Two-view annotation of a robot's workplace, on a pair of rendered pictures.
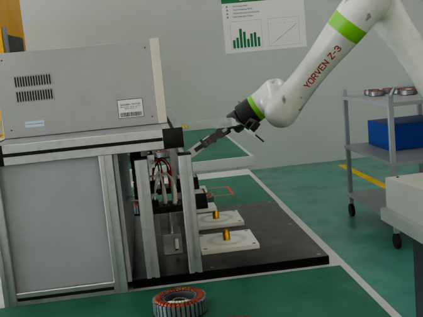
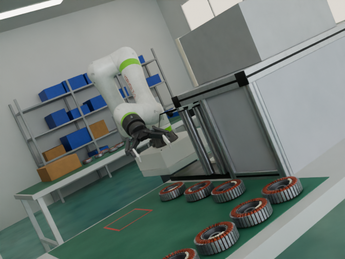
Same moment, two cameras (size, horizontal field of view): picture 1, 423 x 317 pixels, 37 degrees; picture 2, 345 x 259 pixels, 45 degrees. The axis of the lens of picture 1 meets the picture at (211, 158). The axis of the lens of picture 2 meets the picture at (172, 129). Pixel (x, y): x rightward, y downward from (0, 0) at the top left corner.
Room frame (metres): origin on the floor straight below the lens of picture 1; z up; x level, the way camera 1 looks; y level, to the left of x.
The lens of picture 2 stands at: (2.86, 1.61, 1.17)
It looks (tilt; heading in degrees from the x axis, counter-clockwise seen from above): 6 degrees down; 245
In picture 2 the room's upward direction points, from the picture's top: 24 degrees counter-clockwise
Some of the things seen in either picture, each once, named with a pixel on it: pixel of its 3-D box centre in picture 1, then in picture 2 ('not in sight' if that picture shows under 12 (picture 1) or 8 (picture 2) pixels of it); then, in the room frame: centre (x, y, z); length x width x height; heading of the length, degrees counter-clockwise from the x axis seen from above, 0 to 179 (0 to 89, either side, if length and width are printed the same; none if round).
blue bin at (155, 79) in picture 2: not in sight; (147, 82); (-0.92, -6.56, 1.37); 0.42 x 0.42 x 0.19; 6
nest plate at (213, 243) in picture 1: (226, 241); not in sight; (1.65, -0.02, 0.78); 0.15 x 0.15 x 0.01; 5
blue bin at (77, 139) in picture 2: not in sight; (75, 139); (1.01, -6.37, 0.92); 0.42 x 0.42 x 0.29; 6
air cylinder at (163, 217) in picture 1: (168, 218); not in sight; (1.88, 0.15, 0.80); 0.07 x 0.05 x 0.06; 5
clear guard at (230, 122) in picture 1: (204, 133); (195, 106); (1.95, 0.02, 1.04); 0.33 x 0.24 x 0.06; 95
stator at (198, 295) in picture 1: (180, 303); not in sight; (1.26, 0.09, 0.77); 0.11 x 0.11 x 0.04
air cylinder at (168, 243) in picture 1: (172, 240); not in sight; (1.64, 0.12, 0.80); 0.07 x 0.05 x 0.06; 5
